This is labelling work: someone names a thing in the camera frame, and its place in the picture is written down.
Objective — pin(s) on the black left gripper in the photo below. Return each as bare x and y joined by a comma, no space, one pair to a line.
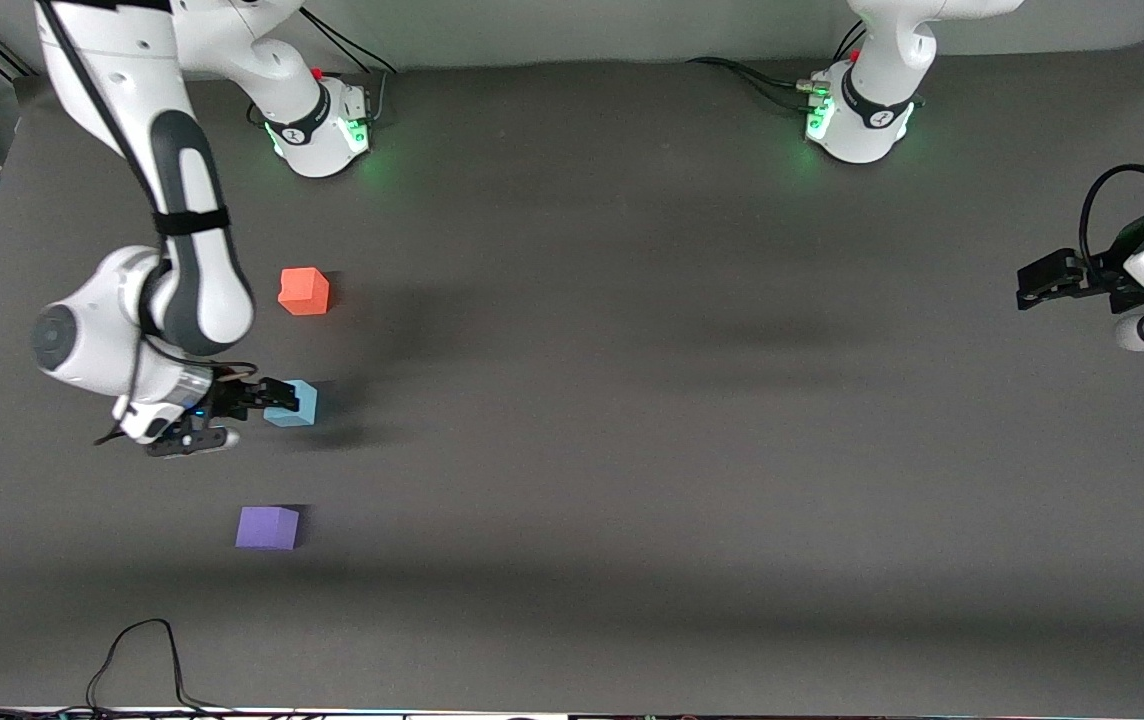
1109,281

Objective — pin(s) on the orange foam block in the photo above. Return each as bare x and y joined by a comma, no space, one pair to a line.
303,291

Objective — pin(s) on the purple foam block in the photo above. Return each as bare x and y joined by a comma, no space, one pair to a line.
267,528

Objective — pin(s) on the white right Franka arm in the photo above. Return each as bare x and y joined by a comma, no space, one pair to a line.
192,270

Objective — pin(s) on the light blue foam block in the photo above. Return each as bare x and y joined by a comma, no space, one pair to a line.
297,405

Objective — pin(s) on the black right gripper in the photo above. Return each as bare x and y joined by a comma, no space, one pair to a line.
226,397

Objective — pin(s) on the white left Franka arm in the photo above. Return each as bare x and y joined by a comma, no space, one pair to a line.
882,80

